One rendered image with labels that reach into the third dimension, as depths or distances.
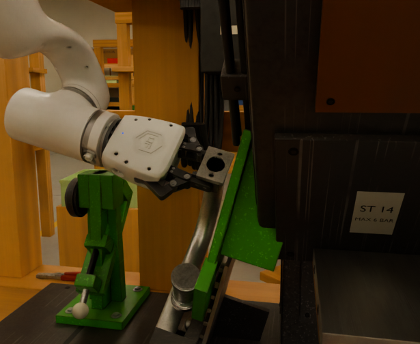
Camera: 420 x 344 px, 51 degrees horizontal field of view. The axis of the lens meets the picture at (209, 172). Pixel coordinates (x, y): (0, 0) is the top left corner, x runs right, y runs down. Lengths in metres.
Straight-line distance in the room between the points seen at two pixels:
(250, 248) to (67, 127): 0.31
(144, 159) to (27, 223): 0.58
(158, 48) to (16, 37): 0.37
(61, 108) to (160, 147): 0.16
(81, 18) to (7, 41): 10.97
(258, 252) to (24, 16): 0.41
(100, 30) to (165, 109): 10.48
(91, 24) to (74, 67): 10.74
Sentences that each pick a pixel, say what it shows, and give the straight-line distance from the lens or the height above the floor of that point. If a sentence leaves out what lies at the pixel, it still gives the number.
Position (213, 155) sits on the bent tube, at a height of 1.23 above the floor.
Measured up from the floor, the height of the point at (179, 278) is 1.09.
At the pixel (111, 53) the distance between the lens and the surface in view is 11.20.
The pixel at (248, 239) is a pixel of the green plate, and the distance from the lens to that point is 0.54.
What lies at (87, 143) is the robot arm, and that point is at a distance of 0.65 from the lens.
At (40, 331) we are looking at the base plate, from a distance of 0.87.
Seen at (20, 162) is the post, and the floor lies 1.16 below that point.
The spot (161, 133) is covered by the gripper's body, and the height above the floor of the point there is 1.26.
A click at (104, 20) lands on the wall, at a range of 11.36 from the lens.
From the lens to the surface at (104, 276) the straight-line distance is 0.84.
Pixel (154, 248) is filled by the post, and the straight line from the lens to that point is 0.98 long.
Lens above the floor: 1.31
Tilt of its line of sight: 10 degrees down
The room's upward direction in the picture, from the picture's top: straight up
